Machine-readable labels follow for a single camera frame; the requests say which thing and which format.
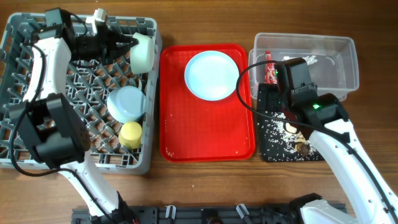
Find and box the light blue food bowl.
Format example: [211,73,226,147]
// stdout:
[106,86,146,123]

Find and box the grey plastic dishwasher rack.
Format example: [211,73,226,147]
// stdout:
[1,12,162,175]

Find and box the clear plastic bin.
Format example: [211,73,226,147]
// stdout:
[248,32,359,101]

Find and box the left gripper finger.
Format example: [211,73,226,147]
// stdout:
[108,45,131,64]
[114,33,139,45]

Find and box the black plastic tray bin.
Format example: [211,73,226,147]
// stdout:
[257,83,323,162]

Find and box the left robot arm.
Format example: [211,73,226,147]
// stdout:
[9,8,139,223]

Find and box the food scraps and rice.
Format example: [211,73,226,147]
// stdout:
[257,116,320,162]

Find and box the light green small bowl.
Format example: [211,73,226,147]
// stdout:
[130,33,155,75]

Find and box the red snack wrapper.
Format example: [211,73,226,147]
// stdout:
[265,51,277,84]

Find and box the white napkin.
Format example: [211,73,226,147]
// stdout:
[282,55,318,65]

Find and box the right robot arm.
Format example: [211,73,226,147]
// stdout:
[270,58,397,223]

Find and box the yellow plastic cup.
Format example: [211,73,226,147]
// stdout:
[118,121,142,149]

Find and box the red plastic tray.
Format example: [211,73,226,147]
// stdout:
[159,44,256,162]

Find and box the light blue plate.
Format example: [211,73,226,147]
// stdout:
[184,50,239,101]

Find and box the white plastic spoon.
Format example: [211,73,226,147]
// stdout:
[137,79,142,91]

